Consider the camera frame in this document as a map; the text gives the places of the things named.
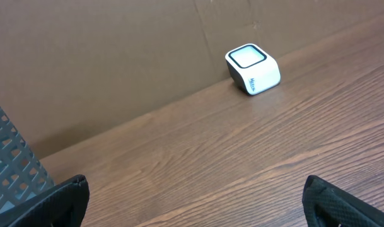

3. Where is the white barcode scanner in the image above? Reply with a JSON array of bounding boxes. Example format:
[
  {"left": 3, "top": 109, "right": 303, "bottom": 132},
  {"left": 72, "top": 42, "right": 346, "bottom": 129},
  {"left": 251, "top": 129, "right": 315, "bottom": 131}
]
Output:
[{"left": 224, "top": 44, "right": 281, "bottom": 96}]

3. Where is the grey plastic mesh basket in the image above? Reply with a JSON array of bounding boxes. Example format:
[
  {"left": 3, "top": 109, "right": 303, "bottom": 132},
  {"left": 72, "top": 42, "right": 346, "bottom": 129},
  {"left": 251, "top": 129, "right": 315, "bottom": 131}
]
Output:
[{"left": 0, "top": 106, "right": 55, "bottom": 214}]

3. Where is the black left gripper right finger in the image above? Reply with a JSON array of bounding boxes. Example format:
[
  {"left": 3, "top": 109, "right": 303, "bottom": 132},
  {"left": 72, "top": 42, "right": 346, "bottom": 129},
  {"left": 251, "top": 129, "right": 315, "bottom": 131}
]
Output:
[{"left": 302, "top": 175, "right": 384, "bottom": 227}]

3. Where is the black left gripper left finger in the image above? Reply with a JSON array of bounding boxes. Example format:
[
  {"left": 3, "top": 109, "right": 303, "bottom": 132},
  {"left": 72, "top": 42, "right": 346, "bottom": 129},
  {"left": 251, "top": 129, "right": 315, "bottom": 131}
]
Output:
[{"left": 0, "top": 175, "right": 90, "bottom": 227}]

